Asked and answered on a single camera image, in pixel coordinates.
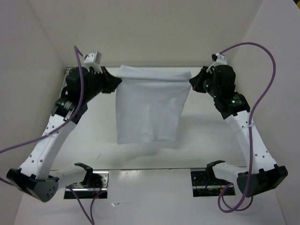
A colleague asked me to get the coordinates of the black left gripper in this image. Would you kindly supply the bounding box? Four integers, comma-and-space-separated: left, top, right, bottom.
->
83, 66, 122, 101

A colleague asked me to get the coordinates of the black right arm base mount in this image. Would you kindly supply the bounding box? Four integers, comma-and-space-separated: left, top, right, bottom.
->
190, 170, 229, 197

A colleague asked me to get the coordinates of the white skirt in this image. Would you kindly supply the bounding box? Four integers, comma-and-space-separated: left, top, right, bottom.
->
116, 65, 192, 144

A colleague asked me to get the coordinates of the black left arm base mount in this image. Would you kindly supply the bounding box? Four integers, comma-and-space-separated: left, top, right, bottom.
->
70, 170, 110, 200

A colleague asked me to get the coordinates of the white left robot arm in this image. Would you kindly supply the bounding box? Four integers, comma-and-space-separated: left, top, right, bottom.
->
7, 67, 122, 203

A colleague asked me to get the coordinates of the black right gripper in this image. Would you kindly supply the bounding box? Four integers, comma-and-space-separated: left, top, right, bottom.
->
190, 66, 220, 98

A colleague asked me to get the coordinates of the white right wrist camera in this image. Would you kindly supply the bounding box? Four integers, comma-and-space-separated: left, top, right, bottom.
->
206, 53, 228, 73

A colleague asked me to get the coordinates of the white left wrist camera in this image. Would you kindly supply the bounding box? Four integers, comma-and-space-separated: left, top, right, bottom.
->
83, 51, 102, 67

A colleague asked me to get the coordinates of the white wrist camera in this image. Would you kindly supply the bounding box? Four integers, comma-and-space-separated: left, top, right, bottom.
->
206, 53, 228, 73
83, 51, 102, 67

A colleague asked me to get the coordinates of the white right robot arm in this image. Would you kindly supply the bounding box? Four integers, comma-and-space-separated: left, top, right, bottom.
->
189, 65, 288, 198

